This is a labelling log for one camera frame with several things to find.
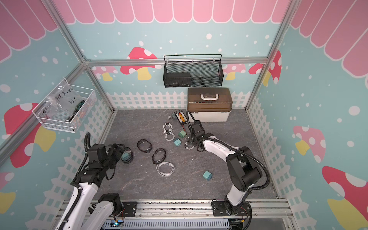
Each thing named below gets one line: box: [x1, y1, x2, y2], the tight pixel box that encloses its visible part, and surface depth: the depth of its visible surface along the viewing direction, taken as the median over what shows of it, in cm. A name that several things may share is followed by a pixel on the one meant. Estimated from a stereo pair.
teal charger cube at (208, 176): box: [202, 170, 215, 182], surface depth 85 cm
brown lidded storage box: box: [186, 87, 233, 122], surface depth 102 cm
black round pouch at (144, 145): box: [136, 138, 152, 153], surface depth 101 cm
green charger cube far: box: [178, 130, 187, 138], surface depth 105 cm
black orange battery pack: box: [173, 109, 189, 126], surface depth 115 cm
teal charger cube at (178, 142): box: [173, 138, 182, 148], surface depth 101 cm
